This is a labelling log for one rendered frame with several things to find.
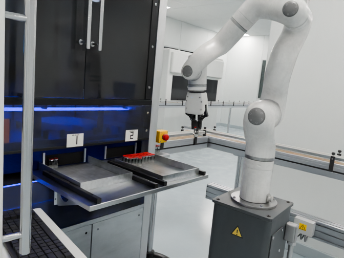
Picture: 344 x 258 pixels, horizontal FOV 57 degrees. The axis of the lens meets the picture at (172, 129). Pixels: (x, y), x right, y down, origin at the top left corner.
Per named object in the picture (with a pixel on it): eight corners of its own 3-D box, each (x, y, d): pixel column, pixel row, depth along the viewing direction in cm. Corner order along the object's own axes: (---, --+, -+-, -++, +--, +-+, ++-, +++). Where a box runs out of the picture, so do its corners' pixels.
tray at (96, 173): (38, 169, 143) (38, 162, 143) (88, 162, 163) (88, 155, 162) (80, 191, 121) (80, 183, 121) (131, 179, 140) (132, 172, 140)
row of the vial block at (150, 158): (126, 166, 161) (127, 157, 161) (152, 161, 175) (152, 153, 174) (129, 167, 160) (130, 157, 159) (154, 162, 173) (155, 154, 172)
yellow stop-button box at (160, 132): (150, 141, 192) (151, 129, 191) (158, 140, 197) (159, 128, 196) (159, 143, 187) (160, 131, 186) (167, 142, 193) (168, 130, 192)
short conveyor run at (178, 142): (143, 159, 194) (145, 133, 192) (127, 153, 204) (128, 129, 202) (208, 148, 245) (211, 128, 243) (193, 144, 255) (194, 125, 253)
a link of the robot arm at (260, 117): (277, 158, 133) (285, 101, 130) (265, 166, 118) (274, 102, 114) (249, 153, 139) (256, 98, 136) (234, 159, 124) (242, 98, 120)
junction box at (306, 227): (292, 230, 203) (294, 217, 202) (295, 228, 207) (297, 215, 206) (311, 237, 196) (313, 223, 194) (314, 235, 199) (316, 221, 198)
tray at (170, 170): (114, 165, 162) (114, 158, 161) (151, 158, 181) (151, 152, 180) (162, 183, 139) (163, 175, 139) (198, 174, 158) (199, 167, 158)
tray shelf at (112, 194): (27, 175, 140) (27, 171, 140) (143, 156, 192) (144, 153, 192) (89, 211, 109) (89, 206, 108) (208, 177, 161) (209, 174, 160)
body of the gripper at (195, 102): (183, 89, 144) (183, 113, 146) (201, 90, 138) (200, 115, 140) (193, 88, 150) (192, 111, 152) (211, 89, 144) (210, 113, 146)
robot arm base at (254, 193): (283, 201, 136) (289, 159, 133) (266, 214, 121) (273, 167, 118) (242, 189, 147) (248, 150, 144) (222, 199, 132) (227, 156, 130)
